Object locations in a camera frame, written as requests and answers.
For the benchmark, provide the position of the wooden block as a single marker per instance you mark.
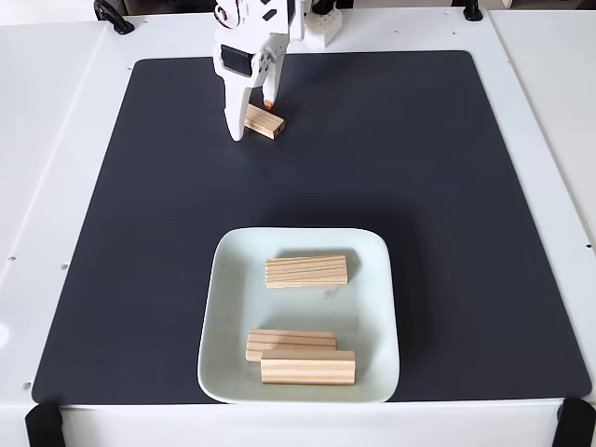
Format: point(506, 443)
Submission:
point(265, 122)
point(307, 272)
point(279, 340)
point(307, 368)

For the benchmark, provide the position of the pale square plate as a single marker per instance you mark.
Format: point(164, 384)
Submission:
point(223, 302)

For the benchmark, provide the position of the black table clamp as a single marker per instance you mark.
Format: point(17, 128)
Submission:
point(472, 13)
point(116, 23)

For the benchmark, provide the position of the dark grey table mat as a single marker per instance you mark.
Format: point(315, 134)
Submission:
point(139, 279)

